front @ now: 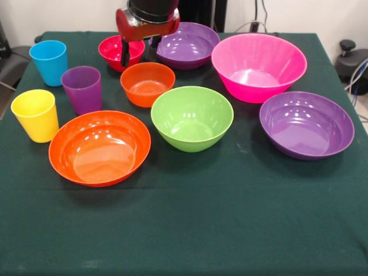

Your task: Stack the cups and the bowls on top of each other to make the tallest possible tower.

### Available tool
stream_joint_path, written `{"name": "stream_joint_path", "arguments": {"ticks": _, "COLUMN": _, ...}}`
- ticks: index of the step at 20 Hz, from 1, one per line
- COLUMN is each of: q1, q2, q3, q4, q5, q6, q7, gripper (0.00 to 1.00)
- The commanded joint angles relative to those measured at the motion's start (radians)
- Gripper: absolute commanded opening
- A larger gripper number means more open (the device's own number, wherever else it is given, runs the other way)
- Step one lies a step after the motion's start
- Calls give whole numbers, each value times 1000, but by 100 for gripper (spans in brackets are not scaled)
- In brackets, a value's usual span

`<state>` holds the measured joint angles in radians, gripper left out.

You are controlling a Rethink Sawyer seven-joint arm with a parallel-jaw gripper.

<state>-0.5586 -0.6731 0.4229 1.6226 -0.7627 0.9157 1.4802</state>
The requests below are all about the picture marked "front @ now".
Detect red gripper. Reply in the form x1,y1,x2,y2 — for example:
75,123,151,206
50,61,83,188
115,7,181,68

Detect small orange bowl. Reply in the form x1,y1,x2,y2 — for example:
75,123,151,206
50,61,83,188
120,62,176,109

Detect purple plastic cup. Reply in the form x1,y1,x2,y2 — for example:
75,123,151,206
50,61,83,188
60,66,102,116

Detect blue plastic cup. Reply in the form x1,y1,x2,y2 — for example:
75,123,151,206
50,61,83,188
29,40,69,87

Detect large pink bowl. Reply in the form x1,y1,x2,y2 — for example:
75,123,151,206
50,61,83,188
211,33,308,104

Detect small red bowl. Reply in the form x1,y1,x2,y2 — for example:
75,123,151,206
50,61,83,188
98,34,146,73

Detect purple bowl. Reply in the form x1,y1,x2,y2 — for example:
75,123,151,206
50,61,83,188
148,22,221,71
259,91,355,161

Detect green bowl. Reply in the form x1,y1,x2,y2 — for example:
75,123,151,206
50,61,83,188
150,85,235,153

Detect large orange bowl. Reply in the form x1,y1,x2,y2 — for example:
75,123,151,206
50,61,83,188
48,110,152,188

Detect black chair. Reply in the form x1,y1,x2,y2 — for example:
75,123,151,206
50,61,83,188
0,20,31,91

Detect yellow plastic cup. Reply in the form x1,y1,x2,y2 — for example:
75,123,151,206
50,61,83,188
10,89,60,144

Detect dark green table cloth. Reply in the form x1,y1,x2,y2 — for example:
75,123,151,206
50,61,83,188
0,30,368,276

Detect black equipment with knob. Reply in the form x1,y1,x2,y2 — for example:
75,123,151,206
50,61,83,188
335,39,368,95

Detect grey cable with plug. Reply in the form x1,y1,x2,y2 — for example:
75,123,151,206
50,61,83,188
234,20,269,34

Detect black hanging cable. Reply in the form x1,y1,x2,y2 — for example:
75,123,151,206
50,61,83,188
260,0,270,32

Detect grey and blue cables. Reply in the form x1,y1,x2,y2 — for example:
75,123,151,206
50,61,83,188
343,57,368,95

